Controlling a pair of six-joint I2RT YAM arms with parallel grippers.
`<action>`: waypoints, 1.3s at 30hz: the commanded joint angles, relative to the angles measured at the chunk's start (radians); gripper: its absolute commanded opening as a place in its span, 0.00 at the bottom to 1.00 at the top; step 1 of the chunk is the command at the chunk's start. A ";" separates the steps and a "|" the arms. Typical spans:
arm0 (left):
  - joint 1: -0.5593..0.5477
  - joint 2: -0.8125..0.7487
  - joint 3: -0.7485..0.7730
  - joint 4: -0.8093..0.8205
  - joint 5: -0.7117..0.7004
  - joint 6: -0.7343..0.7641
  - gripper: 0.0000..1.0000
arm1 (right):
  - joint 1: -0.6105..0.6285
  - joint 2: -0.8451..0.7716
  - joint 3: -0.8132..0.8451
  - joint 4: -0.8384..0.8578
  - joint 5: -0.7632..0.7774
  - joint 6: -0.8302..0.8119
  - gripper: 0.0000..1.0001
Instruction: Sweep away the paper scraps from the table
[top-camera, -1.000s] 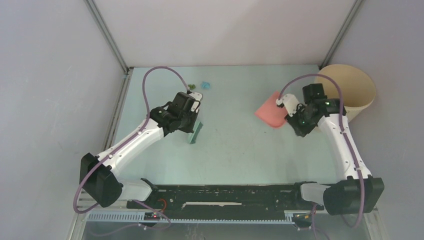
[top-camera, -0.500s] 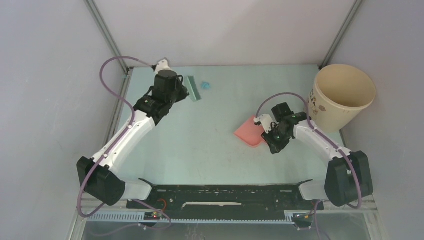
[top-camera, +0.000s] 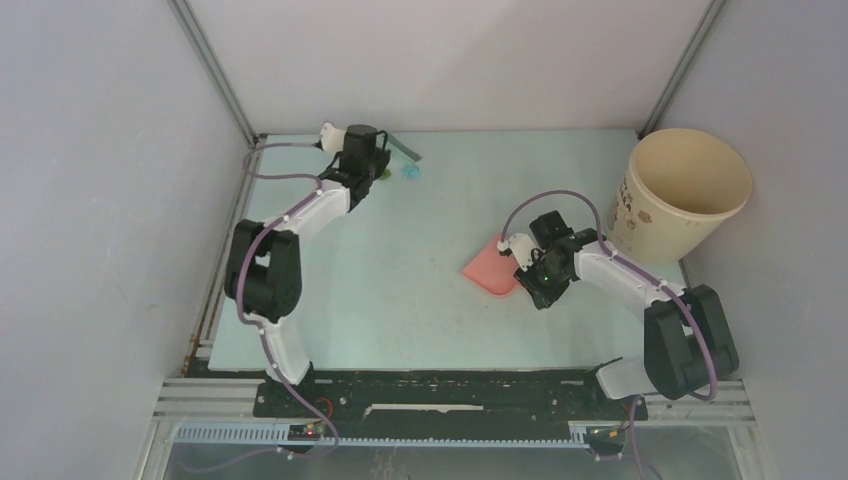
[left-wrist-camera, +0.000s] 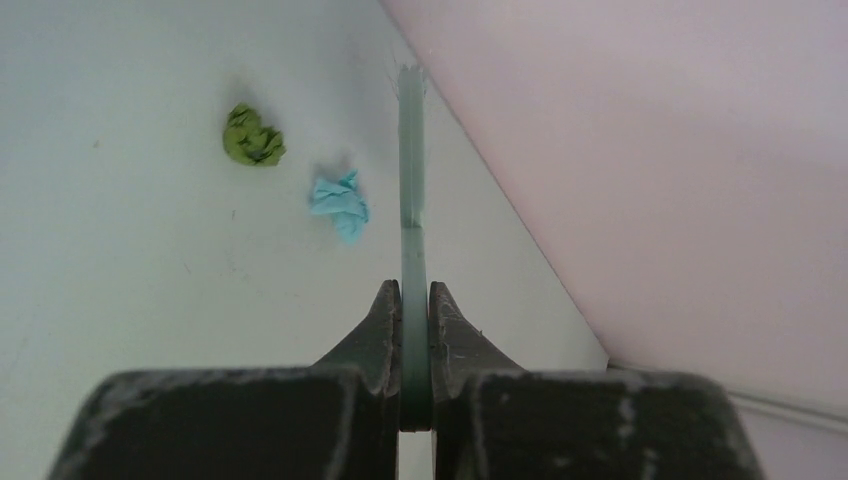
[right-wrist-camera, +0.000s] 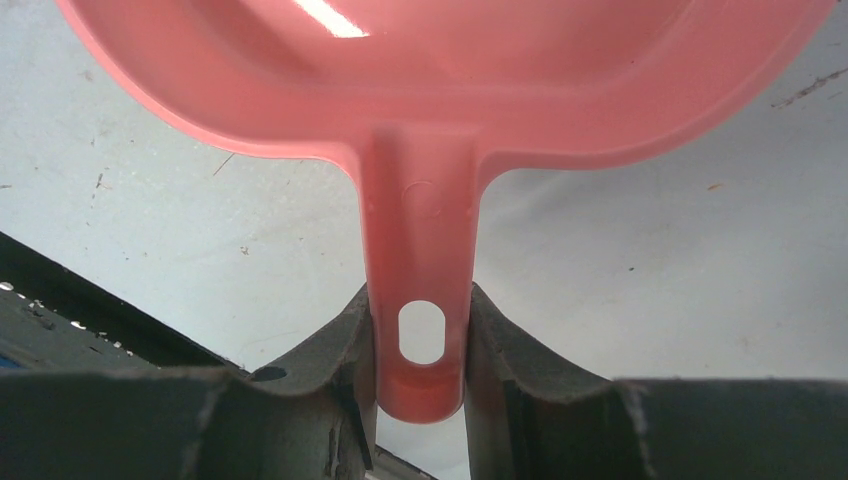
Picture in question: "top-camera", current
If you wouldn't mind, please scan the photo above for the green plastic brush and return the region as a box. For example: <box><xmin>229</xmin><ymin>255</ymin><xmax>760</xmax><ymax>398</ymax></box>
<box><xmin>387</xmin><ymin>133</ymin><xmax>422</xmax><ymax>163</ymax></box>

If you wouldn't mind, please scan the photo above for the pink plastic dustpan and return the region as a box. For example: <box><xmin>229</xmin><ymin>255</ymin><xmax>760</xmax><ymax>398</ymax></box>
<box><xmin>461</xmin><ymin>235</ymin><xmax>520</xmax><ymax>298</ymax></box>

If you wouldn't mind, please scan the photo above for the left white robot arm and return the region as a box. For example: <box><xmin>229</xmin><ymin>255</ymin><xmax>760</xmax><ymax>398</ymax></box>
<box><xmin>224</xmin><ymin>122</ymin><xmax>391</xmax><ymax>417</ymax></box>

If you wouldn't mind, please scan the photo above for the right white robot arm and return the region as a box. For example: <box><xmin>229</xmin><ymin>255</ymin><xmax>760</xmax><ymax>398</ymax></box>
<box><xmin>496</xmin><ymin>211</ymin><xmax>740</xmax><ymax>418</ymax></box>

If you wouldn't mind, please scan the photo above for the beige paper bucket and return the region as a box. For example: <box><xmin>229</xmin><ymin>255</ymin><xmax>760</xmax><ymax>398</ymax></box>
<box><xmin>606</xmin><ymin>128</ymin><xmax>753</xmax><ymax>265</ymax></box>

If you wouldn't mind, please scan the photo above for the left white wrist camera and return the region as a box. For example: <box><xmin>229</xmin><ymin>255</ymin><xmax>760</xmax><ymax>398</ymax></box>
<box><xmin>315</xmin><ymin>121</ymin><xmax>347</xmax><ymax>154</ymax></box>

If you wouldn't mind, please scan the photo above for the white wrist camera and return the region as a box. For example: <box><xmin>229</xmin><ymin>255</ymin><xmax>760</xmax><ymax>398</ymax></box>
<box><xmin>496</xmin><ymin>233</ymin><xmax>538</xmax><ymax>271</ymax></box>
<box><xmin>315</xmin><ymin>121</ymin><xmax>347</xmax><ymax>154</ymax></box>

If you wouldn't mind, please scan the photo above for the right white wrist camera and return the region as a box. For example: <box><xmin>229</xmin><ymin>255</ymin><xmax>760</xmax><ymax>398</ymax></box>
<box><xmin>496</xmin><ymin>233</ymin><xmax>538</xmax><ymax>271</ymax></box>

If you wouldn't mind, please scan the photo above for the left aluminium frame post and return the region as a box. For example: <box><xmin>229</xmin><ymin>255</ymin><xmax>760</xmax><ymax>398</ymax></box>
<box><xmin>167</xmin><ymin>0</ymin><xmax>259</xmax><ymax>145</ymax></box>

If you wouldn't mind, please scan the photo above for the aluminium frame post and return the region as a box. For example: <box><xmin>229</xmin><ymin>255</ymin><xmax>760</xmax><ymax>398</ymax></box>
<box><xmin>167</xmin><ymin>0</ymin><xmax>259</xmax><ymax>145</ymax></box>
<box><xmin>638</xmin><ymin>0</ymin><xmax>730</xmax><ymax>139</ymax></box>

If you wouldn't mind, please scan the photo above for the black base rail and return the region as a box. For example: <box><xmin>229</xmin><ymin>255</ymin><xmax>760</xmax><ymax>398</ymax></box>
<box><xmin>253</xmin><ymin>369</ymin><xmax>648</xmax><ymax>437</ymax></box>

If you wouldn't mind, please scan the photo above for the right aluminium frame post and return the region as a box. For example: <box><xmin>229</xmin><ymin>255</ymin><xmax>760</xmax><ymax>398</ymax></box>
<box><xmin>638</xmin><ymin>0</ymin><xmax>730</xmax><ymax>139</ymax></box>

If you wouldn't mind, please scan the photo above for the grey cable duct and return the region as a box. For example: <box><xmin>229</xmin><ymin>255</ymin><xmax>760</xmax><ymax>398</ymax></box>
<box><xmin>173</xmin><ymin>422</ymin><xmax>588</xmax><ymax>448</ymax></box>

